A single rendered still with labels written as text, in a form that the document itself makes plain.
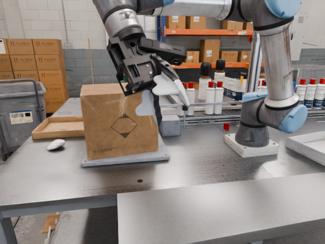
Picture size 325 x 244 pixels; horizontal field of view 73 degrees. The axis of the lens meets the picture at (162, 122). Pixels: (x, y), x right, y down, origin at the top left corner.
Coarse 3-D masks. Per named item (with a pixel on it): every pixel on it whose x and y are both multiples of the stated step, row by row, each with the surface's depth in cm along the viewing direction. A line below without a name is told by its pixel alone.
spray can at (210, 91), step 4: (208, 84) 134; (212, 84) 133; (208, 88) 134; (212, 88) 134; (208, 92) 134; (212, 92) 134; (208, 96) 135; (212, 96) 135; (208, 100) 136; (212, 100) 135; (208, 108) 137; (212, 108) 137; (208, 112) 138; (212, 112) 138
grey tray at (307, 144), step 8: (296, 136) 106; (304, 136) 108; (312, 136) 110; (320, 136) 112; (288, 144) 105; (296, 144) 101; (304, 144) 97; (312, 144) 108; (320, 144) 108; (304, 152) 98; (312, 152) 94; (320, 152) 91; (320, 160) 91
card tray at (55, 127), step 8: (48, 120) 138; (56, 120) 139; (64, 120) 139; (72, 120) 140; (80, 120) 141; (40, 128) 124; (48, 128) 129; (56, 128) 129; (64, 128) 129; (72, 128) 129; (80, 128) 129; (32, 136) 114; (40, 136) 115; (48, 136) 115; (56, 136) 116; (64, 136) 117; (72, 136) 117; (80, 136) 118
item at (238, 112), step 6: (312, 108) 152; (324, 108) 152; (162, 114) 139; (168, 114) 139; (174, 114) 139; (198, 114) 139; (204, 114) 140; (222, 114) 140; (228, 114) 139; (234, 114) 139; (240, 114) 140
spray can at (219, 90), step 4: (220, 84) 133; (216, 88) 135; (220, 88) 134; (216, 92) 135; (220, 92) 134; (216, 96) 136; (220, 96) 135; (216, 100) 136; (220, 100) 136; (216, 108) 138; (220, 108) 138; (216, 112) 139; (220, 112) 139
